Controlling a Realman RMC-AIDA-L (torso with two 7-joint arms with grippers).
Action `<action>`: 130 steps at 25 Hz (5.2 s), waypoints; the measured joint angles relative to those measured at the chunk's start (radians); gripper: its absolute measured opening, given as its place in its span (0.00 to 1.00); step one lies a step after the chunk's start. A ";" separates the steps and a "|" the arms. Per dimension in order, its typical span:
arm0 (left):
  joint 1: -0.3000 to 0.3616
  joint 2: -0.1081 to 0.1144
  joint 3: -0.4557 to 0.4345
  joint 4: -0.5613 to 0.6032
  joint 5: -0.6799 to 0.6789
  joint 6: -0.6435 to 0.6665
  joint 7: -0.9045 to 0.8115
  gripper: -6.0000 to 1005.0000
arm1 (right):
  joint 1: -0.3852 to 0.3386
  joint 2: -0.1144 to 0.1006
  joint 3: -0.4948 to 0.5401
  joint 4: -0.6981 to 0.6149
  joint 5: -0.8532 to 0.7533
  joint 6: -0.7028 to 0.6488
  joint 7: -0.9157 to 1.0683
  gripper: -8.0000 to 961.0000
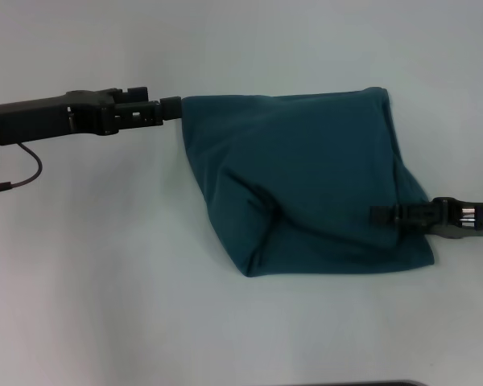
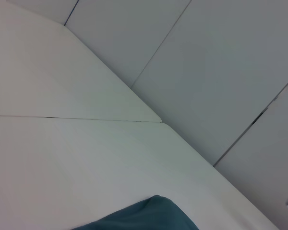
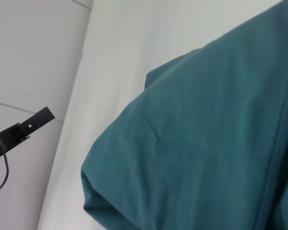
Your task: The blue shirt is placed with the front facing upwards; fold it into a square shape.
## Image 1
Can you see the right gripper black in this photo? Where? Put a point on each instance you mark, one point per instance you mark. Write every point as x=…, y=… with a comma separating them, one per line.
x=471, y=217

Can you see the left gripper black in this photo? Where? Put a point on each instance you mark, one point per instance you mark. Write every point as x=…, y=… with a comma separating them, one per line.
x=40, y=118

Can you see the teal T-shirt with FREE print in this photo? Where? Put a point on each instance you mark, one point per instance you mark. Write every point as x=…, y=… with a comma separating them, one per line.
x=306, y=169

